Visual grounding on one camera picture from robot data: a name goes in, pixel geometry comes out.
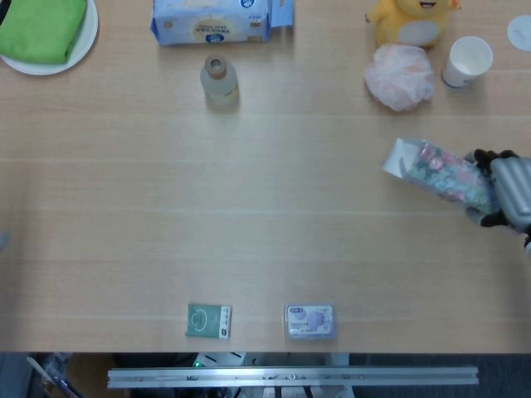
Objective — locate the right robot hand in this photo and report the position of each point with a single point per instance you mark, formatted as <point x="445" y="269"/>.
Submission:
<point x="512" y="192"/>

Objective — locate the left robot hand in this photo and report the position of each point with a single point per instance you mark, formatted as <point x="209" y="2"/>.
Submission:
<point x="3" y="239"/>

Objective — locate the floral long box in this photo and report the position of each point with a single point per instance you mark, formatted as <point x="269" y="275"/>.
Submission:
<point x="444" y="176"/>

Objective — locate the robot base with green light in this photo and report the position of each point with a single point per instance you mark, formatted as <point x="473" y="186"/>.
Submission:
<point x="217" y="359"/>

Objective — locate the pink bath sponge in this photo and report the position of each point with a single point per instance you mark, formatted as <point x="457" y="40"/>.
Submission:
<point x="399" y="76"/>

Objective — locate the purple plastic floss box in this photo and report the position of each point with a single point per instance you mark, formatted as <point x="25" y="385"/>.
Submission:
<point x="311" y="322"/>

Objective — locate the white paper cup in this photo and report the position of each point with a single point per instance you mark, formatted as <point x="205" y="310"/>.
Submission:
<point x="466" y="62"/>

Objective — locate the white round lid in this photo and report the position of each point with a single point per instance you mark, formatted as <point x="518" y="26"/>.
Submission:
<point x="520" y="32"/>

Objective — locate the yellow plush toy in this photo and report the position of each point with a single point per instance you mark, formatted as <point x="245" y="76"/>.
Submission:
<point x="410" y="22"/>

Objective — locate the white plate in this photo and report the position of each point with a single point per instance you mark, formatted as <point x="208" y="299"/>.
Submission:
<point x="85" y="45"/>

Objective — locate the green folded towel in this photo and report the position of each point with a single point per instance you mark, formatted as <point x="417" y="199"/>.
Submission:
<point x="39" y="31"/>

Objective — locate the green small packet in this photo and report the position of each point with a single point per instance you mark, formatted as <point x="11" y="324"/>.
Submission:
<point x="208" y="320"/>

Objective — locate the frosted bottle with wooden cap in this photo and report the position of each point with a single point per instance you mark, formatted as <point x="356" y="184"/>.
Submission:
<point x="220" y="83"/>

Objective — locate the blue tissue pack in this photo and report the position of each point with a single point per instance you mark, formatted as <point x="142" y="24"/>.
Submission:
<point x="215" y="22"/>

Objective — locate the aluminium rail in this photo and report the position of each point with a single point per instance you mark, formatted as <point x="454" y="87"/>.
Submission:
<point x="290" y="376"/>

